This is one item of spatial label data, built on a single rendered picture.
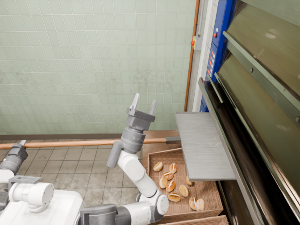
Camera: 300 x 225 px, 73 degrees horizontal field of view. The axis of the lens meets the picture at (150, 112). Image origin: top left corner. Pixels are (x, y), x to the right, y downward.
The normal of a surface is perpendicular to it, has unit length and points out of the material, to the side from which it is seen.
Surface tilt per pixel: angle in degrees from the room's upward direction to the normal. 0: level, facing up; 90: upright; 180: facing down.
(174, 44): 90
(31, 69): 90
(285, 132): 70
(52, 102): 90
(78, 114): 90
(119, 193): 0
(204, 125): 1
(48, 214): 0
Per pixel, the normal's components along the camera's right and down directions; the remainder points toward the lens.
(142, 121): 0.50, 0.20
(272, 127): -0.94, -0.26
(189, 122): -0.02, -0.79
